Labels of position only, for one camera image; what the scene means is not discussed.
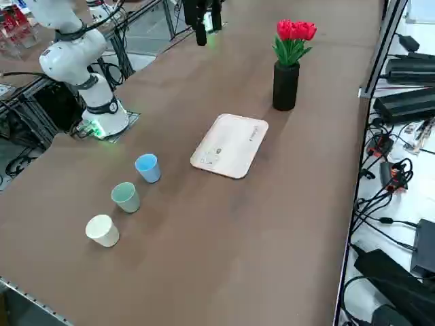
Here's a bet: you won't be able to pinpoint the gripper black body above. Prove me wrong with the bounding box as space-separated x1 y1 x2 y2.
182 0 224 23

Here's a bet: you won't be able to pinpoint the small blue cup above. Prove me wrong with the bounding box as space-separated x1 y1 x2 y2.
134 153 162 184

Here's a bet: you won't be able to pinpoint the small green cup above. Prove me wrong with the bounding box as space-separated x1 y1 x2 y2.
110 181 141 214

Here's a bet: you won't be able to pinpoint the small white cup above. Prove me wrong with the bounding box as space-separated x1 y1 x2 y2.
84 214 120 248

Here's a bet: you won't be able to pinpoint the white printed tray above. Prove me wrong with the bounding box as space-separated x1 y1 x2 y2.
190 113 270 180

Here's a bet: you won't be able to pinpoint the red artificial tulips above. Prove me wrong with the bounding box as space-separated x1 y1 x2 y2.
271 19 318 67

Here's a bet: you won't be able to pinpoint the black cylindrical vase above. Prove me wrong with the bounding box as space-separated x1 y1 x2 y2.
272 61 301 111

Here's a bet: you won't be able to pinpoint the clear acrylic rack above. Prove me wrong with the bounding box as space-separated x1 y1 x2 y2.
0 5 41 58

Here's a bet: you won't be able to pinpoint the small black power adapter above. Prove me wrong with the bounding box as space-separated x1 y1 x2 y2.
398 33 421 52

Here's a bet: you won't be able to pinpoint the long black power adapter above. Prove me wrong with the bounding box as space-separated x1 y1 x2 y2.
385 57 435 84

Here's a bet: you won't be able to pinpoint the ribbed dark power adapter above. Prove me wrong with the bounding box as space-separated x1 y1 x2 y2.
372 86 435 124

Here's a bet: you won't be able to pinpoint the orange black connector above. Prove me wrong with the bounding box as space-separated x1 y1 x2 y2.
379 161 408 194
368 133 394 158

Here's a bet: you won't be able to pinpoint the small circuit boards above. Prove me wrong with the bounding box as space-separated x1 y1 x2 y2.
403 119 435 154

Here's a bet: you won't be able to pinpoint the black box device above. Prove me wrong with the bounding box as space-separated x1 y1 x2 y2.
410 219 435 276

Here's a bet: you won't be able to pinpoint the large black power brick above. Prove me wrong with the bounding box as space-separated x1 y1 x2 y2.
353 249 435 326

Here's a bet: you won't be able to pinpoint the rounded black adapter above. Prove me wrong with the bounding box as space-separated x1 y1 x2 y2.
372 304 408 326

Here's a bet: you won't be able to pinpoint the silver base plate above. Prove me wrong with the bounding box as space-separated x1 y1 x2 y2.
101 110 141 143

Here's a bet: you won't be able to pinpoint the aluminium frame post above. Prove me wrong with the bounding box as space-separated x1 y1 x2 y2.
359 0 408 99

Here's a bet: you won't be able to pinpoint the black cable with inline block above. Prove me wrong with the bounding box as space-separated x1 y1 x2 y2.
349 200 421 238

